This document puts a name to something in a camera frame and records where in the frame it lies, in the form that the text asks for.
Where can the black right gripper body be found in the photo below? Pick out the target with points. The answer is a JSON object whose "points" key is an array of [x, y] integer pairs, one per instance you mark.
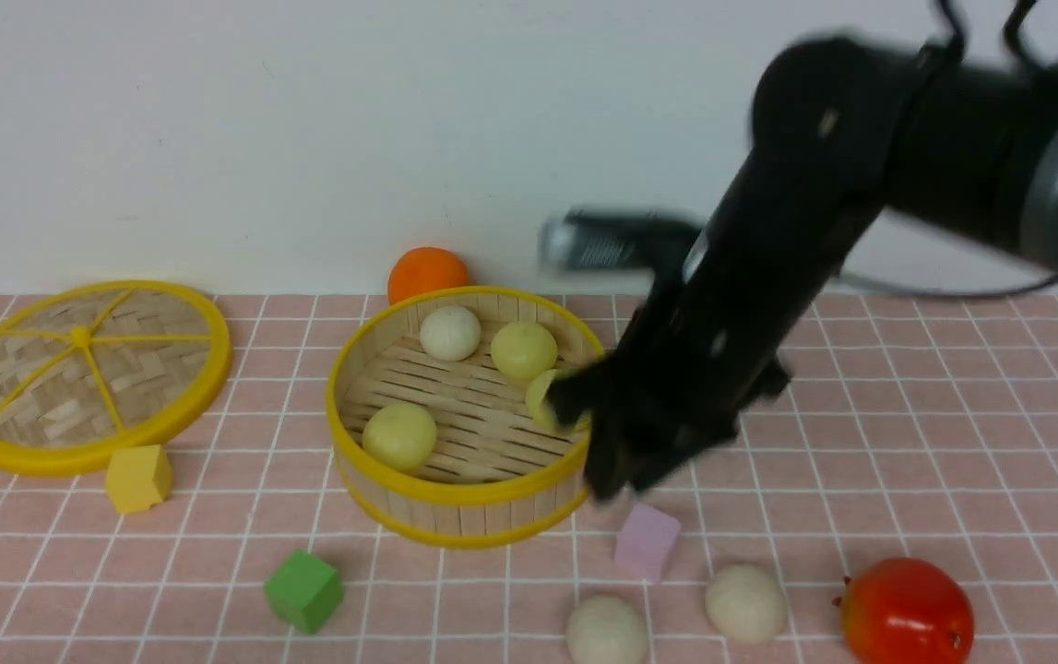
{"points": [[643, 426]]}

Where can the yellow bun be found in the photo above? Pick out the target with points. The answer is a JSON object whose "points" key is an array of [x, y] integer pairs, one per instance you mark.
{"points": [[542, 413], [401, 435], [521, 350]]}

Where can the white bun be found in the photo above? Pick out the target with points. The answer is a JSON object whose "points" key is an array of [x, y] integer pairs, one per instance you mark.
{"points": [[450, 333], [745, 603], [606, 629]]}

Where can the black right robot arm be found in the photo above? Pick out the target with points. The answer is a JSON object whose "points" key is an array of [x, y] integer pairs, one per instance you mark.
{"points": [[841, 131]]}

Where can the yellow rimmed bamboo steamer tray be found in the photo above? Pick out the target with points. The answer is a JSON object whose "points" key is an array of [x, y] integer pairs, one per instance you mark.
{"points": [[495, 476]]}

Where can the yellow rimmed bamboo steamer lid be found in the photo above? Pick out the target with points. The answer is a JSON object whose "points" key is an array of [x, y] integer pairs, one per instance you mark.
{"points": [[105, 367]]}

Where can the pink foam cube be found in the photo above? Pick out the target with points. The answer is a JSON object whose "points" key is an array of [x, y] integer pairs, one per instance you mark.
{"points": [[645, 543]]}

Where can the orange fruit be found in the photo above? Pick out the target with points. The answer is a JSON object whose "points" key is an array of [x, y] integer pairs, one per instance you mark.
{"points": [[423, 269]]}

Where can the pink checkered tablecloth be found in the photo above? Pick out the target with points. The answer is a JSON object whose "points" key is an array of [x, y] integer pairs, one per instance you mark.
{"points": [[923, 430]]}

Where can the red tomato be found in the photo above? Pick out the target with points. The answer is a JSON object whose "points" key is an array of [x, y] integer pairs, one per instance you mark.
{"points": [[906, 610]]}

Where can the green foam cube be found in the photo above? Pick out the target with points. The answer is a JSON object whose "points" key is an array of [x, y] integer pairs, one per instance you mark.
{"points": [[304, 591]]}

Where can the yellow foam cube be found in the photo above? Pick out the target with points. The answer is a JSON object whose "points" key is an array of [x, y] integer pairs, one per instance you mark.
{"points": [[138, 478]]}

